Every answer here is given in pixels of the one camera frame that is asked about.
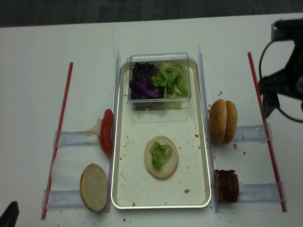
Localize clear rail right vertical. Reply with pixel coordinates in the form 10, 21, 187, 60
198, 47, 221, 213

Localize white metal tray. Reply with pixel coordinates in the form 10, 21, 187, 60
111, 59, 211, 210

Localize clear holder upper left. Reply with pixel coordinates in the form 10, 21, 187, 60
53, 131, 99, 148

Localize green lettuce pile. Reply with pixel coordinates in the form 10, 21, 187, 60
152, 62, 188, 98

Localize clear holder lower right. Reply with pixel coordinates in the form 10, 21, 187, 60
238, 183, 287, 203

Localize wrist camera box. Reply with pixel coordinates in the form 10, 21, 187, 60
271, 18, 303, 41

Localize black object bottom left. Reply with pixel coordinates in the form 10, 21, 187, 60
0, 201, 19, 227

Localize bun half standing left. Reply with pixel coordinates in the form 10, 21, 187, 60
80, 164, 108, 212

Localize red strip right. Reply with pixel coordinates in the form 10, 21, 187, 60
247, 52, 287, 212

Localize red strip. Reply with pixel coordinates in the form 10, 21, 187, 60
247, 52, 287, 212
41, 62, 73, 220

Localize clear holder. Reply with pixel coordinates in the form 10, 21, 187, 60
53, 131, 99, 148
41, 190, 85, 210
238, 183, 287, 203
232, 124, 272, 142

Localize clear rail vertical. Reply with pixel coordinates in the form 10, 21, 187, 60
198, 47, 221, 213
105, 51, 121, 213

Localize green lettuce piece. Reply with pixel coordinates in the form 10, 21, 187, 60
150, 141, 173, 169

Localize purple cabbage leaves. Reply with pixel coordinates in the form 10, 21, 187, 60
129, 62, 164, 100

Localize clear rail left vertical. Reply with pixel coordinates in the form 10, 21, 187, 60
105, 51, 121, 213

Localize bun top behind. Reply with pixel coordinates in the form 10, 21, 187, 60
223, 100, 238, 144

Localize black cable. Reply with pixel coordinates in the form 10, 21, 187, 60
258, 40, 303, 123

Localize white onion piece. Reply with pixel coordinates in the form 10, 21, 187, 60
95, 118, 102, 137

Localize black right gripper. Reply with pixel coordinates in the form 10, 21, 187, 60
258, 41, 303, 118

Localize clear holder lower left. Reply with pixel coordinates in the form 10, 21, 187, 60
41, 190, 85, 210

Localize clear plastic salad box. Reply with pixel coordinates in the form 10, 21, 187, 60
127, 52, 191, 111

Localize red tomato slice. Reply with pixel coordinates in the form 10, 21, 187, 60
99, 109, 114, 157

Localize clear holder upper right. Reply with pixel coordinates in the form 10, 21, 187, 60
232, 124, 272, 142

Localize bottom bun on tray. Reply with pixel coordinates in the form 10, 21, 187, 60
144, 136, 178, 180

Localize sesame bun top front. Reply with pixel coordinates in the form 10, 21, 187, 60
209, 99, 227, 143

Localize red strip left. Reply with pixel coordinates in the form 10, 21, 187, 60
41, 62, 73, 220

